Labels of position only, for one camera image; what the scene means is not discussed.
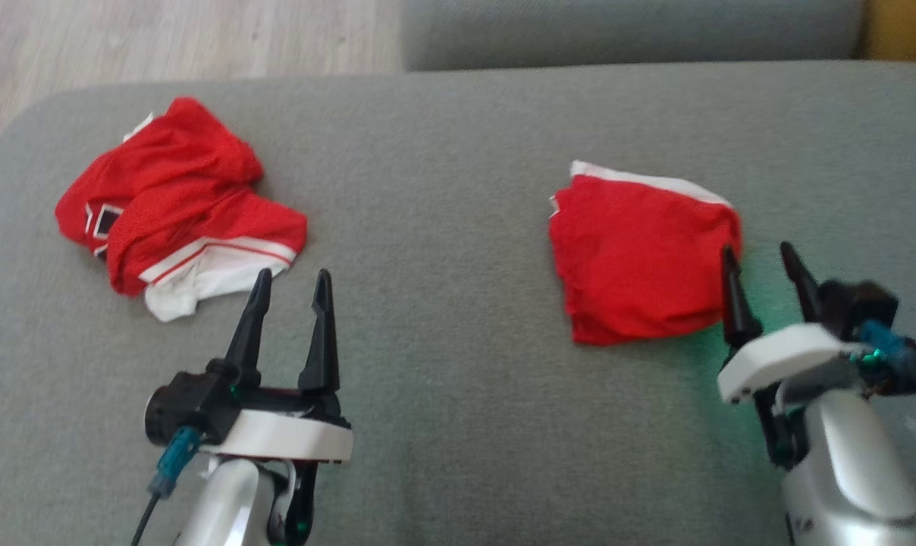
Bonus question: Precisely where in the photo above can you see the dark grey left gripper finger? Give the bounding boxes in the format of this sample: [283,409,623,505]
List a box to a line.
[209,268,273,374]
[299,269,342,393]

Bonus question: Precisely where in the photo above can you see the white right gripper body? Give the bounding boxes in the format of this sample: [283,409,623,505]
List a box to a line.
[717,324,872,404]

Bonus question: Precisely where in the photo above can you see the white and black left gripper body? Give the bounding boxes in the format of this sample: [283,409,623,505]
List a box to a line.
[200,383,354,465]

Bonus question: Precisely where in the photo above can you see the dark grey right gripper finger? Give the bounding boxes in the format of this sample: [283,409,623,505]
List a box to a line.
[720,245,764,348]
[780,241,824,323]

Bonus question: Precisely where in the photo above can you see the red shorts with white stripe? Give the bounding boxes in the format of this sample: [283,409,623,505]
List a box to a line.
[547,161,743,346]

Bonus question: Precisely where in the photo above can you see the yellow sofa back cushion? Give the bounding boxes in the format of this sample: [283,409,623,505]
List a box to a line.
[860,0,916,65]

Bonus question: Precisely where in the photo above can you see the grey sofa back cushion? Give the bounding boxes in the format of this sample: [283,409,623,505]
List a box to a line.
[401,0,864,73]

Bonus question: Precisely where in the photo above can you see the teal right camera cable plug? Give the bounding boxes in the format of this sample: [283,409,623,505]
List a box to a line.
[856,320,916,414]

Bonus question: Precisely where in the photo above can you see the teal camera cable plug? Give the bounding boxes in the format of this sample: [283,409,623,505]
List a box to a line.
[856,320,916,414]
[130,426,201,546]

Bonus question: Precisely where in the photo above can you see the teal left camera cable plug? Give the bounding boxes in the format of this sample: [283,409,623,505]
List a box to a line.
[130,426,201,546]

